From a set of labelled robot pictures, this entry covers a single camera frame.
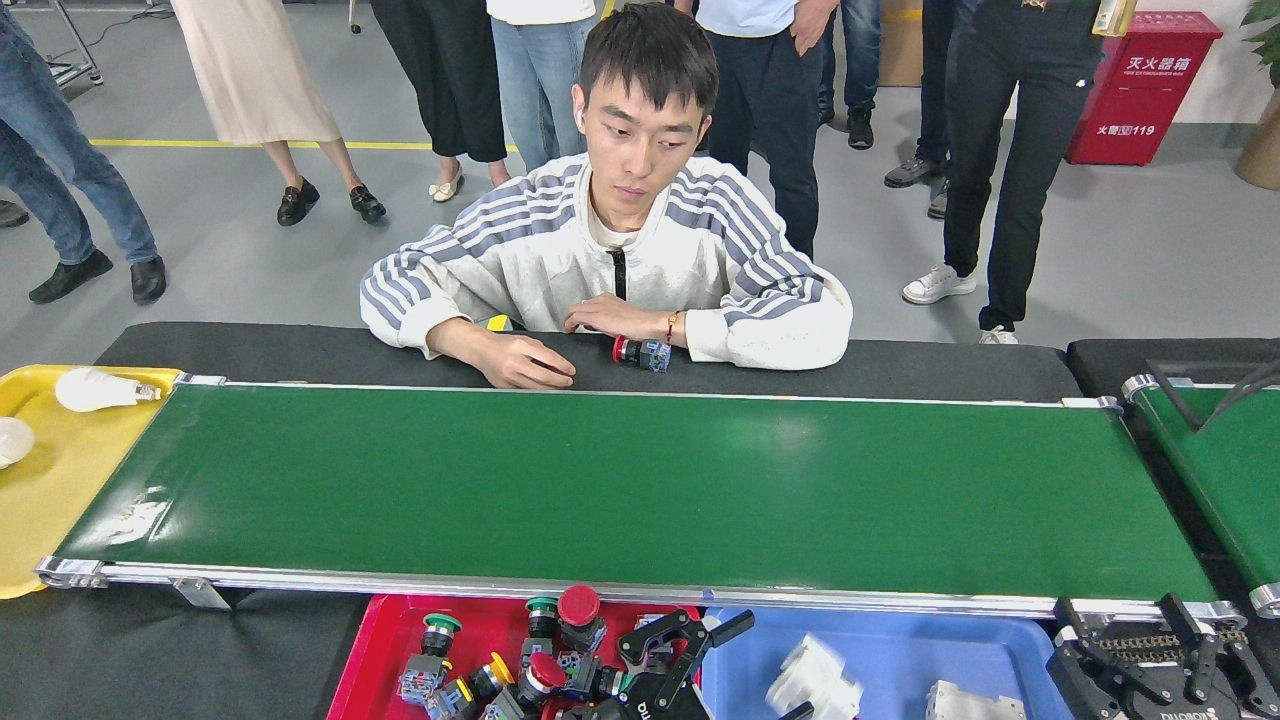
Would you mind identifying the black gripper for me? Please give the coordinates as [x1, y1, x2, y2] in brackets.
[1045, 593, 1280, 720]
[565, 608, 756, 720]

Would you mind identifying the large red mushroom switch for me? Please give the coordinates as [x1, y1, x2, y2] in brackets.
[556, 585, 609, 654]

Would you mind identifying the white circuit breaker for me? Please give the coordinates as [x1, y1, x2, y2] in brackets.
[925, 680, 1028, 720]
[765, 635, 864, 720]

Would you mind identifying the red push button switch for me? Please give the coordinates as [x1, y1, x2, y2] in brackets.
[480, 652, 569, 720]
[612, 335, 673, 374]

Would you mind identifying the yellow push button switch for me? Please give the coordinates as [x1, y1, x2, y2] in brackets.
[425, 652, 516, 720]

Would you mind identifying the long green conveyor belt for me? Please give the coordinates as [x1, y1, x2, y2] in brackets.
[35, 373, 1248, 623]

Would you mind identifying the blue plastic tray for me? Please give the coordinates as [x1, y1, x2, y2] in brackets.
[700, 605, 1076, 720]

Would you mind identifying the short green conveyor belt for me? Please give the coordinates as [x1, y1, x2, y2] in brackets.
[1122, 373, 1280, 619]

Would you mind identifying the red plastic tray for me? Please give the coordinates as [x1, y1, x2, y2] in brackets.
[327, 593, 703, 720]

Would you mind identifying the yellow plastic tray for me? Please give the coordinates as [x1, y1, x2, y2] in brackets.
[0, 365, 183, 601]

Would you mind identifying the person's right hand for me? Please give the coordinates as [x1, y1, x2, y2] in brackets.
[480, 335, 578, 391]

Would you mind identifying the person's left hand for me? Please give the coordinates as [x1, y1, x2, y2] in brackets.
[563, 293, 673, 346]

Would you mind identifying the seated person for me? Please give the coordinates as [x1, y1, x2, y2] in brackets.
[358, 3, 854, 391]

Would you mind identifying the standing person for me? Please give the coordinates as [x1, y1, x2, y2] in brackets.
[370, 0, 513, 204]
[900, 0, 1108, 346]
[885, 0, 951, 219]
[170, 0, 388, 227]
[485, 0, 598, 173]
[0, 5, 168, 306]
[818, 0, 878, 151]
[675, 0, 841, 261]

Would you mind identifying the potted green plant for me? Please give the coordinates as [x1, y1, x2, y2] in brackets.
[1235, 0, 1280, 191]

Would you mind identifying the red fire extinguisher box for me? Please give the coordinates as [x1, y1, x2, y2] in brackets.
[1065, 12, 1223, 166]

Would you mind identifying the brown cardboard box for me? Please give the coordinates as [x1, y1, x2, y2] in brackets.
[880, 0, 926, 88]

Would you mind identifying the white light bulb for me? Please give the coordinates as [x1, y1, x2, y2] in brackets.
[0, 417, 36, 469]
[55, 367, 163, 413]

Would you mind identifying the black drive chain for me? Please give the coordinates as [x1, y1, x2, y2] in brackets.
[1095, 630, 1251, 651]

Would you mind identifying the black guide frame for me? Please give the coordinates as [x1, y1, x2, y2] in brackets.
[1145, 358, 1280, 433]

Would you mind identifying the metal cart frame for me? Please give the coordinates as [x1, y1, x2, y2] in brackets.
[45, 0, 106, 86]

